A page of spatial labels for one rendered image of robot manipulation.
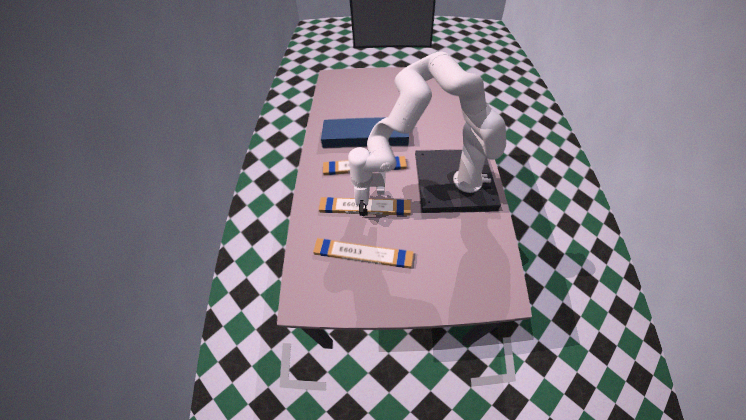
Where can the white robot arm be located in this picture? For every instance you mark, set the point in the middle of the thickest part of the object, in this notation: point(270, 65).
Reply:
point(415, 95)

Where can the blue rectangular block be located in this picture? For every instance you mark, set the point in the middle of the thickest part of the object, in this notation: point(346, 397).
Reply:
point(354, 132)

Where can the orange flat pack with blue bands and white label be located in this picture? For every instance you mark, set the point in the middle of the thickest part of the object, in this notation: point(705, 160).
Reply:
point(375, 206)

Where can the orange box with blue bands and white label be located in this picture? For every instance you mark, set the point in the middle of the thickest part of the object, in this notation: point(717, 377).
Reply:
point(363, 253)

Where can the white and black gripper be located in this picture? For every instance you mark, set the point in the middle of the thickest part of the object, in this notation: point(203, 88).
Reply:
point(361, 199)

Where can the tan rectangular pack with blue bands and white label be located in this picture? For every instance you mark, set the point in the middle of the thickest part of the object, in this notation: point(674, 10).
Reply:
point(342, 167)

